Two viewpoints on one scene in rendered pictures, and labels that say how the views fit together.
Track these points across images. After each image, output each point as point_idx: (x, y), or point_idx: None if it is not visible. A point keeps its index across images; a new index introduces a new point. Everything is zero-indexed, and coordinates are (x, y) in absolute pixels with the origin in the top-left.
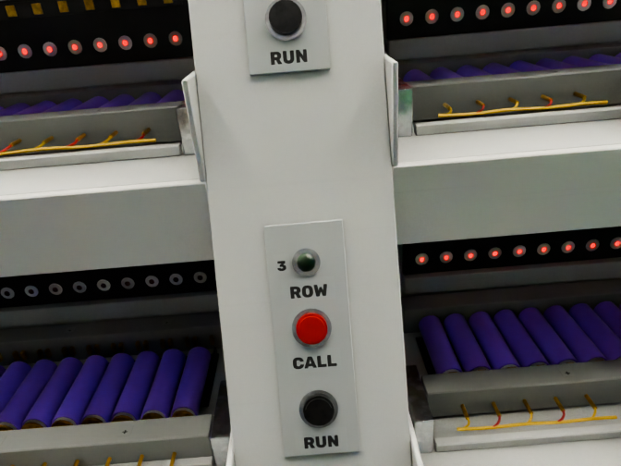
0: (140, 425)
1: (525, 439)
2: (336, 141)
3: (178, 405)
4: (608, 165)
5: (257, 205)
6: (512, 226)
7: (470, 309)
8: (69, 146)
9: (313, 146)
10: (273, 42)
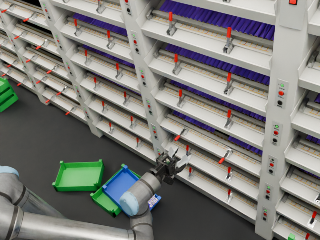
0: (253, 155)
1: (302, 184)
2: (278, 152)
3: (259, 153)
4: (312, 170)
5: (268, 152)
6: (300, 167)
7: None
8: (250, 126)
9: (275, 151)
10: (273, 141)
